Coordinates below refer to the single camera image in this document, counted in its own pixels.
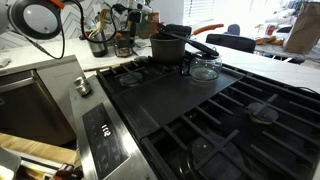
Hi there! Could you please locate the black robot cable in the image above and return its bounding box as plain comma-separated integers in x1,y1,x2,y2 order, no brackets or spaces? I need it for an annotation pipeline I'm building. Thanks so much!
61,0,118,44
18,31,67,60

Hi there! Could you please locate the brown paper bag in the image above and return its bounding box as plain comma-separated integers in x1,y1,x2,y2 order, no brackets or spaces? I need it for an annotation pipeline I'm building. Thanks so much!
283,1,320,55

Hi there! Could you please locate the metal ladle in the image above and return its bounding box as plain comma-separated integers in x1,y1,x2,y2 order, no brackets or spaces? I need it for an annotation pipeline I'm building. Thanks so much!
83,16,96,31

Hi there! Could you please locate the glass coffee carafe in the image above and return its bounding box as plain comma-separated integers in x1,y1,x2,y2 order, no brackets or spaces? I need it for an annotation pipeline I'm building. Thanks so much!
181,51,224,82

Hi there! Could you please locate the silver stove knob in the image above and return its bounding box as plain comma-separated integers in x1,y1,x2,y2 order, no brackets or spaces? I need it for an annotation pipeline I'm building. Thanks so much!
73,76,93,98

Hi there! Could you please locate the black round burner cap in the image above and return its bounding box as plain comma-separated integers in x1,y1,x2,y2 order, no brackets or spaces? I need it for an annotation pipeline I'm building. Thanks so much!
190,133,246,180
118,71,145,88
247,101,280,125

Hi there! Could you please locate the black griddle plate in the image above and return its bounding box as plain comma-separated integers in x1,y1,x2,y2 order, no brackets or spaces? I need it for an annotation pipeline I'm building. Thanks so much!
111,68,246,139

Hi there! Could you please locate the black gas stovetop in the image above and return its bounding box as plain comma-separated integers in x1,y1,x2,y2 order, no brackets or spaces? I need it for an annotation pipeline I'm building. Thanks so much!
68,56,320,180

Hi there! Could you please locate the red black tool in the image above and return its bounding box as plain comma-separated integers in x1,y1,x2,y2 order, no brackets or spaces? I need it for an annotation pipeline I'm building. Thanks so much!
49,163,83,180

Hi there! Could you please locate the blue chair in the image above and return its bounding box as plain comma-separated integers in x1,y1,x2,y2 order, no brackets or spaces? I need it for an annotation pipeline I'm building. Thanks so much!
226,23,242,36

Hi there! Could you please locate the black stove control panel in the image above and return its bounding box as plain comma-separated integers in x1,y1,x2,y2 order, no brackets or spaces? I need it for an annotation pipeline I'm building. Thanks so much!
81,102,131,180

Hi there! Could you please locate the potted green plant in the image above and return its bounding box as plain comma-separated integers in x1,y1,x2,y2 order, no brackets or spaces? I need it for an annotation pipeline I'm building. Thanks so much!
136,0,156,39

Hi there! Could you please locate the black plastic spoon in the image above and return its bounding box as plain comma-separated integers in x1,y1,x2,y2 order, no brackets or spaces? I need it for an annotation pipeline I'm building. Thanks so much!
155,22,220,57

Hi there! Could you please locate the small pot with orange handle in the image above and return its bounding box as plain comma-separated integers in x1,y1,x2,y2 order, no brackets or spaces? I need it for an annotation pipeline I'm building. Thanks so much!
114,29,136,49

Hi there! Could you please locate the stainless steel dishwasher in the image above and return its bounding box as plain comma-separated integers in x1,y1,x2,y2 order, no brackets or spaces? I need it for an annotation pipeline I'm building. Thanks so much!
0,54,86,147

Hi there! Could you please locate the grey box with light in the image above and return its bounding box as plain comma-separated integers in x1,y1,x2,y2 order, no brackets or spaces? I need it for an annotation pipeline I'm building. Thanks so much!
0,146,22,180

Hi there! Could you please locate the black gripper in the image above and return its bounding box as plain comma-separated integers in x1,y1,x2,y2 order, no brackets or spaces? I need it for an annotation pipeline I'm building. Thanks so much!
127,10,144,47

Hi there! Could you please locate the dark saucepan with orange handle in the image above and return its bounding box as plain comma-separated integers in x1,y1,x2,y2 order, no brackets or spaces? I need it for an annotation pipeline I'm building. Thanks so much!
149,23,225,64

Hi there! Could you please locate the pale plastic serving spoon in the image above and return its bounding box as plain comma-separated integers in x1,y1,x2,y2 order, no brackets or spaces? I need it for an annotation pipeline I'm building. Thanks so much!
89,8,113,38

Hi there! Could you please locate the orange labelled bottle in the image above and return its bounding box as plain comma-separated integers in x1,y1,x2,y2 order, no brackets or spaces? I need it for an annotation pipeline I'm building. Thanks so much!
148,11,161,25

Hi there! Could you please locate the silver utensil tin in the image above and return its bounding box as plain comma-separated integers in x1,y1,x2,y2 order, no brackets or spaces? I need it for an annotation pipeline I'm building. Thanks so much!
87,31,110,58

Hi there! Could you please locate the black wire trivet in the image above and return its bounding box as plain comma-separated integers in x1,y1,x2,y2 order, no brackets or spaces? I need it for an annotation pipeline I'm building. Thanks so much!
113,44,134,58

